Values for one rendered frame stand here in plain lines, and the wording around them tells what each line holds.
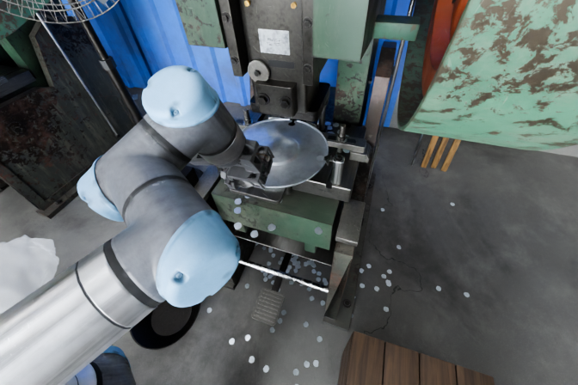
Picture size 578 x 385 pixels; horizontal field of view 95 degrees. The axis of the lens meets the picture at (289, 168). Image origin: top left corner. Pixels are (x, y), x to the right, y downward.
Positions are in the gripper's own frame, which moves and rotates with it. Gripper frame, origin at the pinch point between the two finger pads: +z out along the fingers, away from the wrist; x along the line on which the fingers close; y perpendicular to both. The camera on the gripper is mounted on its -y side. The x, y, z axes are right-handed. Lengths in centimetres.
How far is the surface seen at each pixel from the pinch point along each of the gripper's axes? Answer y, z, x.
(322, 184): 15.1, 17.3, 6.9
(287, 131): 1.3, 14.8, 20.5
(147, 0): -142, 63, 129
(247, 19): -4.8, -16.4, 30.5
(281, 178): 5.5, 6.9, 3.5
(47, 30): -146, 28, 63
